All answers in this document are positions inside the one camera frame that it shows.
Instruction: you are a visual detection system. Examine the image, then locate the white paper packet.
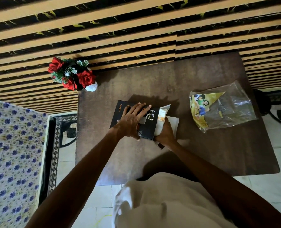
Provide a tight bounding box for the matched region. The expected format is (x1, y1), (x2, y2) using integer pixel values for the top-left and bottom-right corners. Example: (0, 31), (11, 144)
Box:
(154, 104), (180, 150)

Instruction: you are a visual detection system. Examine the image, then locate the person's right forearm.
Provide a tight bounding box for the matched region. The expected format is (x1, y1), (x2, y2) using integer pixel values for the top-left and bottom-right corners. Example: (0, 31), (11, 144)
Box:
(167, 141), (281, 228)

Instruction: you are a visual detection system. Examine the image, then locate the black cardboard box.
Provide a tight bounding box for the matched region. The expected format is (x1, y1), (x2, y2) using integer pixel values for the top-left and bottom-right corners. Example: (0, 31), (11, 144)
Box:
(110, 100), (160, 140)

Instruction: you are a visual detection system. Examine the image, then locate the person's right hand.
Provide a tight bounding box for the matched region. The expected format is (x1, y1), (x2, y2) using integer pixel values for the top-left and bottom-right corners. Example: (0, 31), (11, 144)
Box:
(154, 117), (178, 148)

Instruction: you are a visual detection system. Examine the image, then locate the person's white garment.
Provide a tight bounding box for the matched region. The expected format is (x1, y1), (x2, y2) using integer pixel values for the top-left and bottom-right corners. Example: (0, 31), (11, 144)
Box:
(111, 172), (237, 228)

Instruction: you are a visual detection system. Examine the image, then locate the red rose bouquet white vase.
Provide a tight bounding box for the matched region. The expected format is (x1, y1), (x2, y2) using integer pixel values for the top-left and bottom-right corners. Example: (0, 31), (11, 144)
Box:
(47, 56), (98, 92)

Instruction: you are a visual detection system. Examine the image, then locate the person's left forearm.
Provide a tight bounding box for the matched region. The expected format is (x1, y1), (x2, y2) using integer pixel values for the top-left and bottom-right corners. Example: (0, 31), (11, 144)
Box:
(25, 129), (125, 228)

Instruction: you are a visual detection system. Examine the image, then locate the black chair base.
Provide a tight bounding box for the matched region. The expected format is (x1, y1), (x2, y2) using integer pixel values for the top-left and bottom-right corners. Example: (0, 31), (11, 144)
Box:
(253, 89), (281, 129)

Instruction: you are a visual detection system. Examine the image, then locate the dark bed frame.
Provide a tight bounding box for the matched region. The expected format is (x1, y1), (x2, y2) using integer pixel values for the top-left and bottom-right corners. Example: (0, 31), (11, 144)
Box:
(38, 116), (57, 206)

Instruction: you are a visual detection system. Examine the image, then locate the blue floral bed sheet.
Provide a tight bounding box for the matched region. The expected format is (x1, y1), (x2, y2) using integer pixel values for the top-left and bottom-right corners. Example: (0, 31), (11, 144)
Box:
(0, 98), (49, 228)

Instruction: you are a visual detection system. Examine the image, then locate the clear plastic bag yellow print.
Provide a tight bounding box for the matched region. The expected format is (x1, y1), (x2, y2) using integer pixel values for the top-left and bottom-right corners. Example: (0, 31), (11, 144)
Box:
(189, 80), (259, 133)

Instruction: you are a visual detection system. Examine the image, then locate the patterned floor mat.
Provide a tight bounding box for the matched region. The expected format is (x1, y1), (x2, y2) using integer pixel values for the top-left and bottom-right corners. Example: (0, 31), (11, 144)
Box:
(47, 114), (78, 195)

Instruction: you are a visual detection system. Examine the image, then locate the person's left hand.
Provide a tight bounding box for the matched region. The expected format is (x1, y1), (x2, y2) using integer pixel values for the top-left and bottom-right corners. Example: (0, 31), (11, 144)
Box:
(114, 102), (152, 142)

